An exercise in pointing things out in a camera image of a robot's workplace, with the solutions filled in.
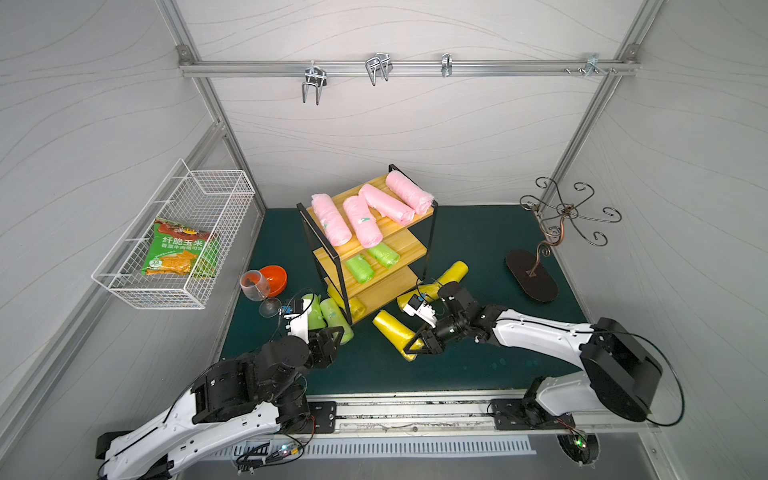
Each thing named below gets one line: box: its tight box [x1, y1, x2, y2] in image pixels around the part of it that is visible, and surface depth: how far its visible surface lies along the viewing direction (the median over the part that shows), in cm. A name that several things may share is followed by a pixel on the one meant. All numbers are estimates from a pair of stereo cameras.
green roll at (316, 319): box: [308, 294, 327, 330], surface depth 89 cm
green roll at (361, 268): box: [346, 254, 375, 284], surface depth 81 cm
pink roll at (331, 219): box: [311, 193, 353, 246], surface depth 68 cm
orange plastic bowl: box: [260, 265, 288, 297], surface depth 97 cm
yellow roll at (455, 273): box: [437, 260, 469, 286], surface depth 100 cm
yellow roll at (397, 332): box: [372, 310, 425, 362], surface depth 76 cm
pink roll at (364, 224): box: [343, 195, 383, 249], surface depth 67 cm
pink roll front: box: [385, 170, 435, 216], surface depth 75 cm
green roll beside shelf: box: [320, 298, 354, 345], surface depth 89 cm
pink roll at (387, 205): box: [359, 184, 416, 225], surface depth 73 cm
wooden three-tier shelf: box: [297, 165, 438, 325], surface depth 73 cm
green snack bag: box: [141, 217, 220, 279], surface depth 63 cm
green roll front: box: [368, 242, 401, 269], surface depth 84 cm
